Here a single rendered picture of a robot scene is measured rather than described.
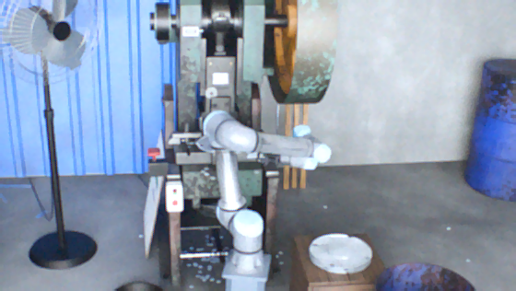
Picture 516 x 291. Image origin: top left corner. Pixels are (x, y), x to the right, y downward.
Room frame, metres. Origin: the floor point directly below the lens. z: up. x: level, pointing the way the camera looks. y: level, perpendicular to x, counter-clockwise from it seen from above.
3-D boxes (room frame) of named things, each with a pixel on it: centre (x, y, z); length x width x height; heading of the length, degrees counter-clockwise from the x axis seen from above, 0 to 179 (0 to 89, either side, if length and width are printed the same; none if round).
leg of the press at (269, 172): (3.18, 0.00, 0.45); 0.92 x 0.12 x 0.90; 11
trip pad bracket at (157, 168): (2.71, 0.50, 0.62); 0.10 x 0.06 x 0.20; 101
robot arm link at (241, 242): (2.25, 0.05, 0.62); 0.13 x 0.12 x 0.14; 28
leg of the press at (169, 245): (3.08, 0.52, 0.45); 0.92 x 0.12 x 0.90; 11
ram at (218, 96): (2.95, 0.23, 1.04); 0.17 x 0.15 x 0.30; 11
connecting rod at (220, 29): (2.99, 0.23, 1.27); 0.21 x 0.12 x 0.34; 11
